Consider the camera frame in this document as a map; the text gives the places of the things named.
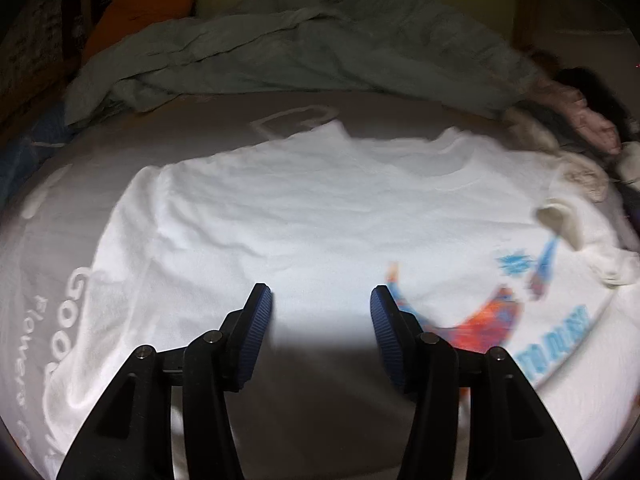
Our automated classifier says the pink folded garment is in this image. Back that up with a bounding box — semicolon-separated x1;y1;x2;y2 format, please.
530;50;623;156

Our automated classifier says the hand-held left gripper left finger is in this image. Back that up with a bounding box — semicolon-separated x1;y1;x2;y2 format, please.
56;282;273;480

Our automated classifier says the black clothing pile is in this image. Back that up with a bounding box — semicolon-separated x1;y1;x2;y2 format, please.
555;67;640;136

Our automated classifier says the cream folded garment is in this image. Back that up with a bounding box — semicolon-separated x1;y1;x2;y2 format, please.
502;110;611;201

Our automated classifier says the white bundle with cable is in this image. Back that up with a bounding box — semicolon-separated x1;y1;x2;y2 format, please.
617;141;640;183

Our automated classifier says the grey folded garment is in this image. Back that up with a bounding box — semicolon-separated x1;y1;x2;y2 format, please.
520;102;601;153

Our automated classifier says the white printed t-shirt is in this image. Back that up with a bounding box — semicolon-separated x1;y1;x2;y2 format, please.
42;120;638;480

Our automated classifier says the blue bolster pillow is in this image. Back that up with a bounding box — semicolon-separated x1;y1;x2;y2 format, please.
0;105;71;201

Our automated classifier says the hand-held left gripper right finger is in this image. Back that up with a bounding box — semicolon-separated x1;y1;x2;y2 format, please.
369;285;583;480

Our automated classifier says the grey-green blanket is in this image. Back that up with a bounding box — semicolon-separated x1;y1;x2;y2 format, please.
65;0;556;126

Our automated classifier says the orange carrot plush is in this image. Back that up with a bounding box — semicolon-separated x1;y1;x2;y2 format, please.
82;0;196;61

